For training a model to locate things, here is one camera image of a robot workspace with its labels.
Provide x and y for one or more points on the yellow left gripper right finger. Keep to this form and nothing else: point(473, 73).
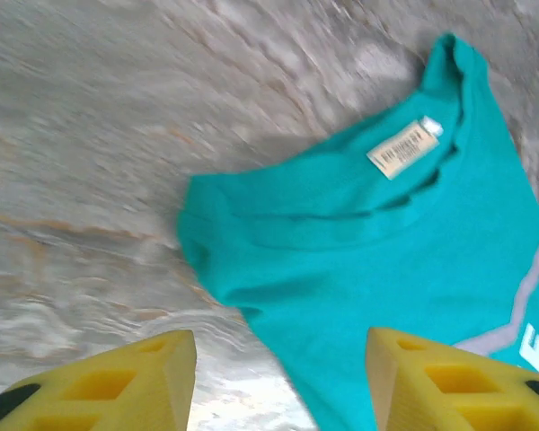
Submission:
point(453, 395)

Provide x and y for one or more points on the teal t-shirt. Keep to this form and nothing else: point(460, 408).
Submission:
point(364, 260)

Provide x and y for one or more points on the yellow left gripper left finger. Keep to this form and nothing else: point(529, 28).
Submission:
point(117, 395)

